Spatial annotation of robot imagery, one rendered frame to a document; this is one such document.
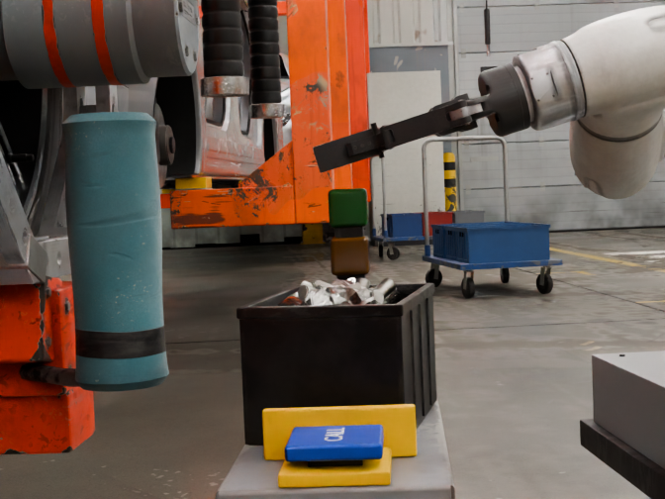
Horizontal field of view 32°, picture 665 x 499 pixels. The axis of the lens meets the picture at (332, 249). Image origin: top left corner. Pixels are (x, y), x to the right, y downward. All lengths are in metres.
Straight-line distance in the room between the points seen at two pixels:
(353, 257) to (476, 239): 5.48
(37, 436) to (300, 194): 3.62
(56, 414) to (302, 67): 3.68
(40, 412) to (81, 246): 0.22
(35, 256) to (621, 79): 0.64
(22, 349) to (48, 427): 0.10
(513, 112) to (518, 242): 5.47
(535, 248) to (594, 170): 5.35
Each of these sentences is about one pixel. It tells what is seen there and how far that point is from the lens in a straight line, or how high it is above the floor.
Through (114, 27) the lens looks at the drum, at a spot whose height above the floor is 0.83.
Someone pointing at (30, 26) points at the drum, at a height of 0.84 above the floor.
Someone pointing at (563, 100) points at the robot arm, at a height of 0.75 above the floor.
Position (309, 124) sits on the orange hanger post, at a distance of 4.80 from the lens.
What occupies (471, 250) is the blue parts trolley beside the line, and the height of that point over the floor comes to 0.27.
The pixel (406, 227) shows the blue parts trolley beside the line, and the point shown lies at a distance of 10.44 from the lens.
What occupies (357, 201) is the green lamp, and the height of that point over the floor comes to 0.65.
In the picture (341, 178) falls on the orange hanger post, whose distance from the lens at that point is 6.72.
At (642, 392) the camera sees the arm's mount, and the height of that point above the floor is 0.38.
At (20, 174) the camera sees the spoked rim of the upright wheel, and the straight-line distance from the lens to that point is 1.47.
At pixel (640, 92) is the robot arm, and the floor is 0.75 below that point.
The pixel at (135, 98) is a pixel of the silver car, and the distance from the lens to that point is 3.95.
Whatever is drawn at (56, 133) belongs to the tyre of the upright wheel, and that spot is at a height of 0.75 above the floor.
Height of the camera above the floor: 0.66
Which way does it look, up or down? 3 degrees down
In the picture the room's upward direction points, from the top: 2 degrees counter-clockwise
